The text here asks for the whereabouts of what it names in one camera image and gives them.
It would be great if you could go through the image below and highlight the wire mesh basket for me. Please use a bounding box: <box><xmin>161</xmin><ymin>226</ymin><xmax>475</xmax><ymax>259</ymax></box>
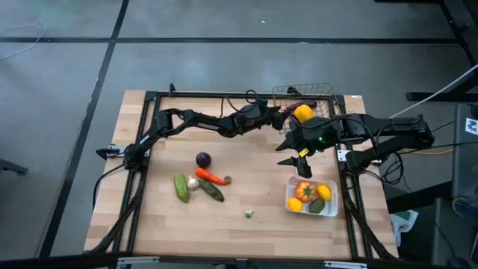
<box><xmin>271</xmin><ymin>81</ymin><xmax>339</xmax><ymax>132</ymax></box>

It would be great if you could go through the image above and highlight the purple eggplant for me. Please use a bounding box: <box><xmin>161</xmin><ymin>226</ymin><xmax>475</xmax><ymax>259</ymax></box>
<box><xmin>282</xmin><ymin>99</ymin><xmax>318</xmax><ymax>114</ymax></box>

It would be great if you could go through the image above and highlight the dark green zucchini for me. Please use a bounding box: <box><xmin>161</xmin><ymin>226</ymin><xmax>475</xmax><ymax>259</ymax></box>
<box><xmin>197</xmin><ymin>179</ymin><xmax>226</xmax><ymax>203</ymax></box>

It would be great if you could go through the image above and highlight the thin white cable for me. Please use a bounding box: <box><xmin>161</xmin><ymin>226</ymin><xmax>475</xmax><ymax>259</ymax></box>
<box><xmin>0</xmin><ymin>21</ymin><xmax>48</xmax><ymax>60</ymax></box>

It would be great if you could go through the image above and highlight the dark green avocado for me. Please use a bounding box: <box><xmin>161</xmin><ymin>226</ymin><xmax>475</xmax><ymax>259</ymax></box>
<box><xmin>308</xmin><ymin>197</ymin><xmax>326</xmax><ymax>214</ymax></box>

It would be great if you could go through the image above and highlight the yellow cable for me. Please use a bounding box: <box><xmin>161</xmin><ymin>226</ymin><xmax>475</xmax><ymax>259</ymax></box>
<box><xmin>400</xmin><ymin>148</ymin><xmax>455</xmax><ymax>156</ymax></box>

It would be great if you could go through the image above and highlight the red chili pepper toy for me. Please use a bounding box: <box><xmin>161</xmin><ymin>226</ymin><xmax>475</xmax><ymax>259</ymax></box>
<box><xmin>194</xmin><ymin>167</ymin><xmax>229</xmax><ymax>187</ymax></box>

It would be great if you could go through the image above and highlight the white green bag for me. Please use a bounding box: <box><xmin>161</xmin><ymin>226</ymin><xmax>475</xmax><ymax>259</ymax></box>
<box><xmin>389</xmin><ymin>209</ymin><xmax>420</xmax><ymax>248</ymax></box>

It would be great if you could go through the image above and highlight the black mount bracket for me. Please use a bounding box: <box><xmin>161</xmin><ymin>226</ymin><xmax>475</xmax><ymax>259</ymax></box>
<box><xmin>96</xmin><ymin>145</ymin><xmax>126</xmax><ymax>161</ymax></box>

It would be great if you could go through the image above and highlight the black metal frame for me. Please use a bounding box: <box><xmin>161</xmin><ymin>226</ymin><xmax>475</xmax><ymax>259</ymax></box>
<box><xmin>406</xmin><ymin>0</ymin><xmax>478</xmax><ymax>104</ymax></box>

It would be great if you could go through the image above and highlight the yellow lemon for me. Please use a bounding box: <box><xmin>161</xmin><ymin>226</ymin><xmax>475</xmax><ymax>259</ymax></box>
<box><xmin>286</xmin><ymin>197</ymin><xmax>304</xmax><ymax>213</ymax></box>
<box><xmin>316</xmin><ymin>183</ymin><xmax>332</xmax><ymax>202</ymax></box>

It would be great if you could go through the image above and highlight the light green cucumber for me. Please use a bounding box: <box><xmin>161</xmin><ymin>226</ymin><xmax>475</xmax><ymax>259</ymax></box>
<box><xmin>173</xmin><ymin>173</ymin><xmax>190</xmax><ymax>204</ymax></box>

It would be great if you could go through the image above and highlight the grey equipment cabinet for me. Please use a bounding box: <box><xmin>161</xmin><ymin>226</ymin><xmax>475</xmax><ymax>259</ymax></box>
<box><xmin>451</xmin><ymin>103</ymin><xmax>478</xmax><ymax>205</ymax></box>

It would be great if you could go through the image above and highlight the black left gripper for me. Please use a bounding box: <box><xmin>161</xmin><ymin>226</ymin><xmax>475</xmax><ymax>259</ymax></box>
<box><xmin>238</xmin><ymin>97</ymin><xmax>299</xmax><ymax>137</ymax></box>

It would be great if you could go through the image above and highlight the white plastic bin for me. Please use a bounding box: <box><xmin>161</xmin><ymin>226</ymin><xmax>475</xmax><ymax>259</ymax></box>
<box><xmin>285</xmin><ymin>176</ymin><xmax>339</xmax><ymax>218</ymax></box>

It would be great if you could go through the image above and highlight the thick white cable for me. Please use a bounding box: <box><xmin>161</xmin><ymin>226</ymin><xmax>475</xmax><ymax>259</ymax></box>
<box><xmin>388</xmin><ymin>64</ymin><xmax>478</xmax><ymax>119</ymax></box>

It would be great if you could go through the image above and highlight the orange tomato with green stem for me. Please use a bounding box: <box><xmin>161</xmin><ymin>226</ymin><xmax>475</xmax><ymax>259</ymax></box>
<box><xmin>294</xmin><ymin>181</ymin><xmax>317</xmax><ymax>203</ymax></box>

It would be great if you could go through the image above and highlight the black aluminium frame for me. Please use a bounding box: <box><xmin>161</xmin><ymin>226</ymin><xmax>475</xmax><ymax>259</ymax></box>
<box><xmin>84</xmin><ymin>82</ymin><xmax>399</xmax><ymax>269</ymax></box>

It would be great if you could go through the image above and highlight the silver frame bracket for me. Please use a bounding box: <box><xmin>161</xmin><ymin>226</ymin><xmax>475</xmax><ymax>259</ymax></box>
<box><xmin>117</xmin><ymin>256</ymin><xmax>161</xmax><ymax>269</ymax></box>
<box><xmin>323</xmin><ymin>260</ymin><xmax>369</xmax><ymax>269</ymax></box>

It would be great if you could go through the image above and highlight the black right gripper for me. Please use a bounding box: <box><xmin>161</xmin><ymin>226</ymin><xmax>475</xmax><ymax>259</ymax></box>
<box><xmin>275</xmin><ymin>116</ymin><xmax>343</xmax><ymax>179</ymax></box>

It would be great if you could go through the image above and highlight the dark metal foot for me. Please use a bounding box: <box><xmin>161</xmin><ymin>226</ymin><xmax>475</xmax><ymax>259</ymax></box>
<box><xmin>0</xmin><ymin>158</ymin><xmax>29</xmax><ymax>176</ymax></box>

